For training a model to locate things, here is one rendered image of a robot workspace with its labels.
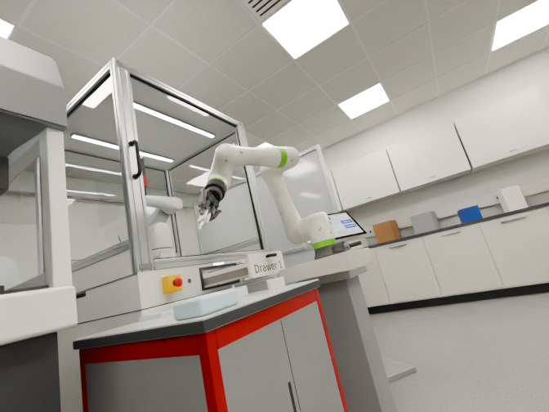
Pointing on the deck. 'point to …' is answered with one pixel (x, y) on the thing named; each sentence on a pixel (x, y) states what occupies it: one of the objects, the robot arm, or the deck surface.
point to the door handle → (136, 158)
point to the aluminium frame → (121, 265)
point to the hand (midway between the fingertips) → (204, 217)
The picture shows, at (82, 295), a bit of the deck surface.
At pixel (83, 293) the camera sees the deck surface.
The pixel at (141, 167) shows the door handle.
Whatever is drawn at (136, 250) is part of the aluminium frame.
